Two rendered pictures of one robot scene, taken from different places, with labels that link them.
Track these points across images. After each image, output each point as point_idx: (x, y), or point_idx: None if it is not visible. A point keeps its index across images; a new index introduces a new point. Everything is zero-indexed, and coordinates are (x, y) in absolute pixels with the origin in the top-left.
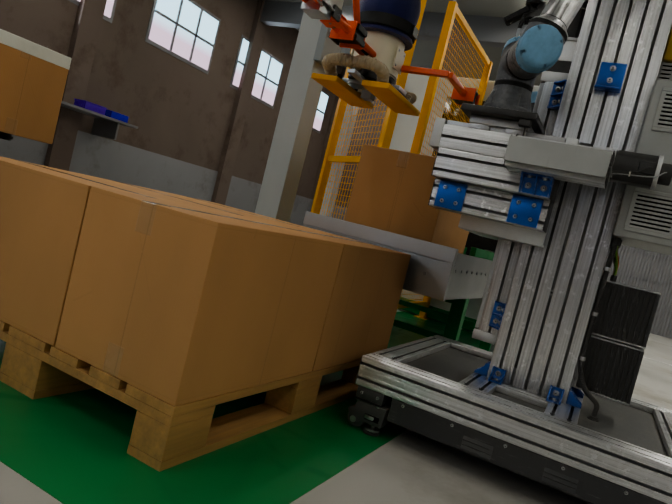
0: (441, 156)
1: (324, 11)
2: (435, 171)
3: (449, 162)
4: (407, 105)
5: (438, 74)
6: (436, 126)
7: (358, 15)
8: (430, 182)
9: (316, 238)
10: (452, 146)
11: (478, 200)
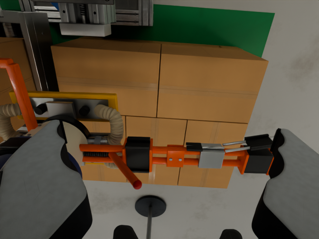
0: (112, 17)
1: (212, 144)
2: (115, 19)
3: (112, 8)
4: (55, 91)
5: (22, 77)
6: (107, 32)
7: (128, 168)
8: None
9: (189, 57)
10: (108, 8)
11: None
